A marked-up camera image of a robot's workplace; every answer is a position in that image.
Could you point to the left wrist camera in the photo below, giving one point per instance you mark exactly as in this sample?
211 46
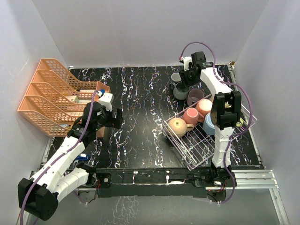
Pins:
106 100

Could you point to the pink mug cream inside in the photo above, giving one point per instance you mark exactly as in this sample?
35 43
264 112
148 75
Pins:
192 116

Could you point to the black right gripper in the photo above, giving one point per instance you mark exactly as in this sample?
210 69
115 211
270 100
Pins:
183 76

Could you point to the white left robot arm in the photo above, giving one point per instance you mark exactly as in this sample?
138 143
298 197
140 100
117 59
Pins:
41 194

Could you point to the yellow green mug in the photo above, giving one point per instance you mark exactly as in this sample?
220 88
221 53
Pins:
240 123

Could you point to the green white box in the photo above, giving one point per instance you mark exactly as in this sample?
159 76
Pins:
73 99

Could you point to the orange plastic file organizer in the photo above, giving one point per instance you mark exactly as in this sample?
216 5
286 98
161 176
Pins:
44 103

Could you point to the small white grey mug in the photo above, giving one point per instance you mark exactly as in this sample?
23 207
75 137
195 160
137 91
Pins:
176 77

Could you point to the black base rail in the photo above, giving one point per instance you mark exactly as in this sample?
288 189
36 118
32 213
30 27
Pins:
178 181

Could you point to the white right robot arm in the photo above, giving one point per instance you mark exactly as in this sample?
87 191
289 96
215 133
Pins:
225 112

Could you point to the light blue mug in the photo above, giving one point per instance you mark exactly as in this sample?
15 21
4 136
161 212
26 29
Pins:
208 126

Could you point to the aluminium frame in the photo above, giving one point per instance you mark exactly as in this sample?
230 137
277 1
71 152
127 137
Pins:
246 179

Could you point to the white wire dish rack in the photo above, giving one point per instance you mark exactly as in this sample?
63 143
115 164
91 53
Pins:
196 147

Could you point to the mauve purple mug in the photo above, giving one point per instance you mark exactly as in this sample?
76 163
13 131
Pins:
194 96

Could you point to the grey green mug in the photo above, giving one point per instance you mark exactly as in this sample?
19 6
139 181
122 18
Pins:
179 90

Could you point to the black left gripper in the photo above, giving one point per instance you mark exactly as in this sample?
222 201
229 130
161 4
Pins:
114 122

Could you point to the brown ceramic mug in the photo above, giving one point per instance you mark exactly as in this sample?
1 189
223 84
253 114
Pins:
178 127

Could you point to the salmon pink speckled mug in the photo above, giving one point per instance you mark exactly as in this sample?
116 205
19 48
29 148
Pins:
204 107

